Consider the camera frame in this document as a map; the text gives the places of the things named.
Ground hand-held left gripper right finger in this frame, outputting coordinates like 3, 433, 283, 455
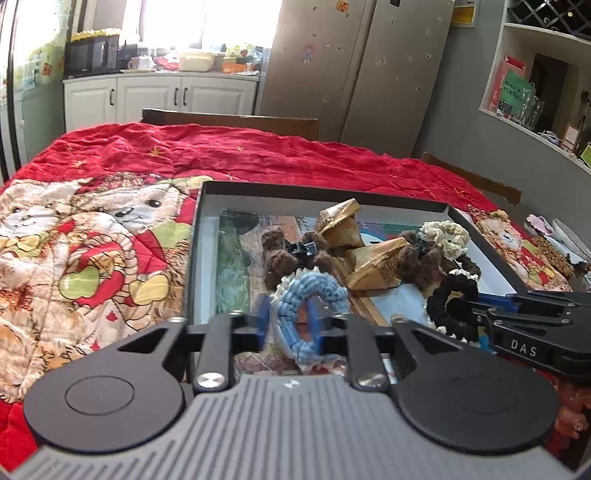
307, 296, 463, 394

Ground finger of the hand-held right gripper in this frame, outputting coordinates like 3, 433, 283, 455
477, 290, 591, 320
470, 307, 591, 378

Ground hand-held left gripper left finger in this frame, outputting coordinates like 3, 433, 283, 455
113, 294, 271, 394

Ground blue crochet scrunchie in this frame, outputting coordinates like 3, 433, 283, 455
270, 270, 350, 376

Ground black crochet scrunchie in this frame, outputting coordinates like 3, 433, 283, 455
424, 269, 484, 345

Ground brown triangular snack packet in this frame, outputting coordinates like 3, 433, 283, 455
315, 198, 366, 251
345, 237, 410, 291

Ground cream crochet scrunchie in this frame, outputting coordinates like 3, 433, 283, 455
422, 220, 471, 258

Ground shallow black cardboard box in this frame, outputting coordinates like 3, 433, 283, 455
182, 179, 533, 385

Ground person's right hand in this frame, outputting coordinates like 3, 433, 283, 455
555, 377, 591, 445

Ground brown fuzzy hair claw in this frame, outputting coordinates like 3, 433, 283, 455
260, 226, 335, 290

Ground brown fuzzy scrunchie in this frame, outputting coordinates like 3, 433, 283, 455
396, 229, 445, 292

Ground pink crumpled paper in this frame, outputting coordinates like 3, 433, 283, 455
526, 213, 555, 236

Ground white plate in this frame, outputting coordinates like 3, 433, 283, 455
549, 216, 591, 265

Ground dark wooden chair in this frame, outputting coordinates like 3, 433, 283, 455
420, 151, 523, 206
140, 108, 321, 141

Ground clear drinking glasses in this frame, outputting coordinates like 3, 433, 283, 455
512, 82, 546, 133

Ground green sign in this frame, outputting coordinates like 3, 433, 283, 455
496, 69, 533, 119

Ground red printed blanket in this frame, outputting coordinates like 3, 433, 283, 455
0, 122, 583, 462

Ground white kitchen cabinet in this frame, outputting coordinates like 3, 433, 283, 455
63, 71, 260, 135

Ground grey double-door refrigerator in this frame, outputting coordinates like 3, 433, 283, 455
258, 0, 456, 158

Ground cream plastic container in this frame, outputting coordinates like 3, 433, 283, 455
178, 51, 217, 73

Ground black microwave oven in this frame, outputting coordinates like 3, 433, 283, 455
64, 34, 121, 79

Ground white wall shelf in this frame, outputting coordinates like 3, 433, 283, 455
477, 0, 591, 175

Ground yellow wall notice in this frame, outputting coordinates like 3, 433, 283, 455
450, 4, 479, 29

